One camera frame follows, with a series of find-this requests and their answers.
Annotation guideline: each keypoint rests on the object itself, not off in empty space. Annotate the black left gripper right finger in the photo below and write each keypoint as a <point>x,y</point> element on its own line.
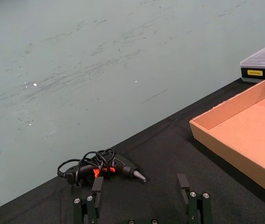
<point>194,205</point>

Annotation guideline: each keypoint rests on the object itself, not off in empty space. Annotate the shallow brown cardboard tray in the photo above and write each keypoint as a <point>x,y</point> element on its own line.
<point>244,130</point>

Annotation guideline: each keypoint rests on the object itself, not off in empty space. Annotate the clear plastic case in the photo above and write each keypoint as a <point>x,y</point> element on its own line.
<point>262,64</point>

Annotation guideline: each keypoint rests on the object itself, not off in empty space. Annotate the black table cloth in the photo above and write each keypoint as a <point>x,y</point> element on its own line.
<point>160,177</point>

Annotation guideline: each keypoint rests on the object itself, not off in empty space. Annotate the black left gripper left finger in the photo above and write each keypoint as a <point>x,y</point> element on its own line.
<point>97,193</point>

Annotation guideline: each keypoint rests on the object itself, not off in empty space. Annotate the plain pale wall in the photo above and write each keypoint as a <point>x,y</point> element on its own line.
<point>88,70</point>

